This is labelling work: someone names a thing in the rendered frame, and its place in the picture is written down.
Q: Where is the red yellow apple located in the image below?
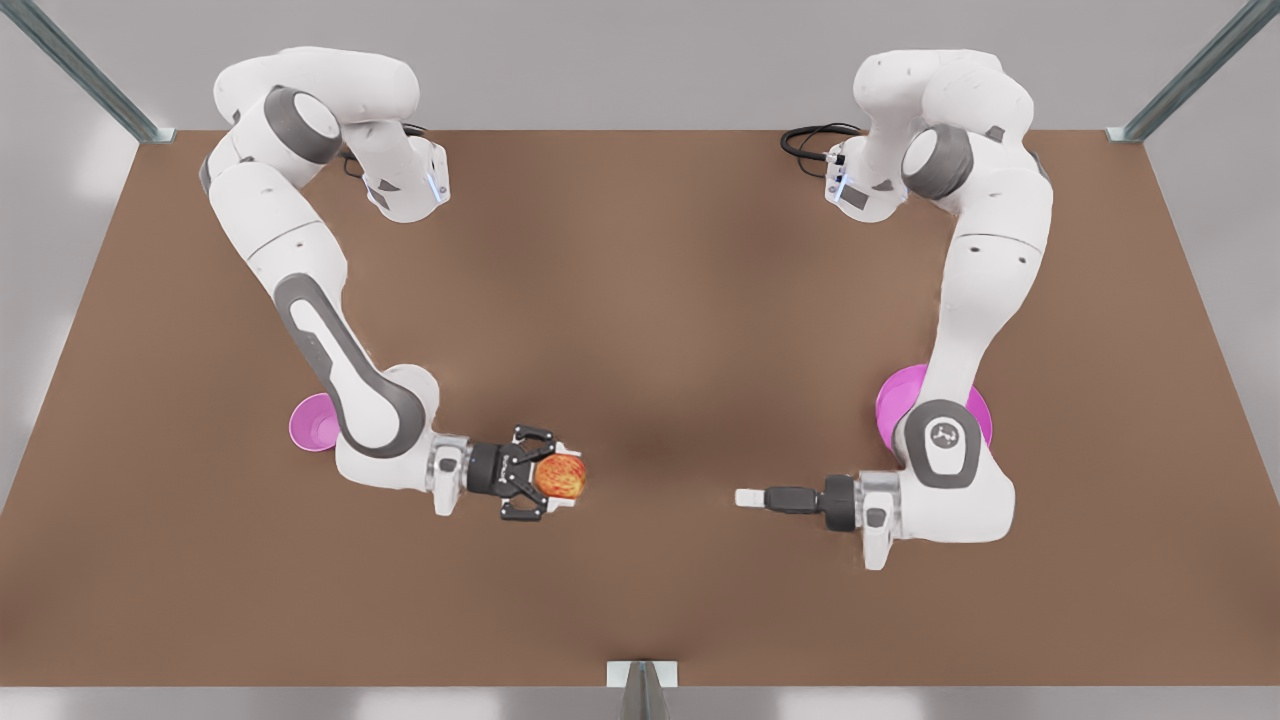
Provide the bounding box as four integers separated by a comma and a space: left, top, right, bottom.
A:
533, 454, 588, 501

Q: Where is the pink plate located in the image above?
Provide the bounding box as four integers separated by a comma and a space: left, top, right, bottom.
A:
875, 364, 994, 453

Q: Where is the pink bowl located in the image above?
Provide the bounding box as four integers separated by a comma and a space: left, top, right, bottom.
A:
289, 393, 344, 453

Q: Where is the silver frame post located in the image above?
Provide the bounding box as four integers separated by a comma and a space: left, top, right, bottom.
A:
0, 0, 177, 144
607, 660, 679, 720
1105, 0, 1280, 144

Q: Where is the black cable loop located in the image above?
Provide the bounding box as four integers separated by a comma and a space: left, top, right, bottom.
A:
780, 123, 867, 181
338, 122, 431, 183

